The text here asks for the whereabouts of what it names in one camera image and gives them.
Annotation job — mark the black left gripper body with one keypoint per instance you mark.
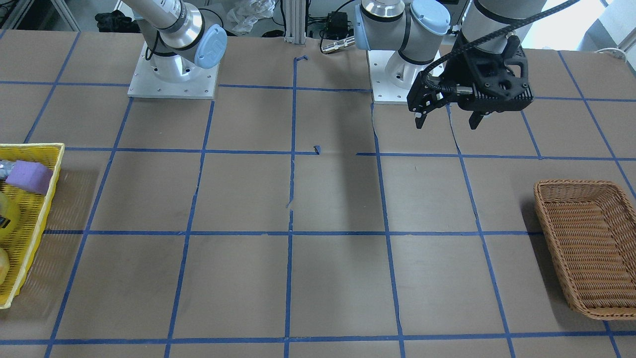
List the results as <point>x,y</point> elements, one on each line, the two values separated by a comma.
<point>463,72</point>

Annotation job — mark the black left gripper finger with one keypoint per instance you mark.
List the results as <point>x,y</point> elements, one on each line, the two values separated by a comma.
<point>422,111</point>
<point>476,117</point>

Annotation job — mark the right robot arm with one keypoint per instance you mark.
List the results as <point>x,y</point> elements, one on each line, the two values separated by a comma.
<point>181,28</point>

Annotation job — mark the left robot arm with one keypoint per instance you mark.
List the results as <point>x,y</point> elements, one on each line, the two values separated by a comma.
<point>416,29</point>

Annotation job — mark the brown wicker basket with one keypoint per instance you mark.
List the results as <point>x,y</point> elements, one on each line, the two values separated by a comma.
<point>590,229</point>

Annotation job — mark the purple sponge block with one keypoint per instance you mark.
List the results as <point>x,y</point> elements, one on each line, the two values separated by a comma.
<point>32,177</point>

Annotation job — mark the yellow plastic basket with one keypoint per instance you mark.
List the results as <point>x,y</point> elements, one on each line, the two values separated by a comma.
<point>22,243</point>

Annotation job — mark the yellow toy banana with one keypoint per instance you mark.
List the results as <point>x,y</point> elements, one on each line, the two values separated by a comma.
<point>9,218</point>

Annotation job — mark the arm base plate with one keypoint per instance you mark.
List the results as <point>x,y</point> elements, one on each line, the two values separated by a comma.
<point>392,82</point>
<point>171,78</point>

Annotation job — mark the aluminium frame post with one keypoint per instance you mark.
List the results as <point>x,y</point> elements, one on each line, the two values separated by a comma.
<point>295,21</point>

